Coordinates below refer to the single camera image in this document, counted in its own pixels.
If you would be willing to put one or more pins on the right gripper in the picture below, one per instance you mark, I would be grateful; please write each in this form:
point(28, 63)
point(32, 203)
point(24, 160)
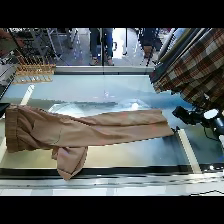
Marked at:
point(185, 115)

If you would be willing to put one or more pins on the tan trousers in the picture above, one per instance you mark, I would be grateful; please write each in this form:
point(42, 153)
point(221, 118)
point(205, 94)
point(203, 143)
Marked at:
point(100, 130)

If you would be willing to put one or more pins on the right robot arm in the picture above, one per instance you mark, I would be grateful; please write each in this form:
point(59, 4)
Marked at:
point(215, 121)

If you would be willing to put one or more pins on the checked shirt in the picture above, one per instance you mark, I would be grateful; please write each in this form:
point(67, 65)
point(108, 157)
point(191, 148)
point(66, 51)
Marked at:
point(200, 70)

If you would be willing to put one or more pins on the person's legs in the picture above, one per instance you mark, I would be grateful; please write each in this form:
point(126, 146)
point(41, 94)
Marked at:
point(150, 41)
point(101, 45)

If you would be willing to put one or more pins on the silver frame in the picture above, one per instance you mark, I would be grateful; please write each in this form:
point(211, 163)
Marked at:
point(110, 186)

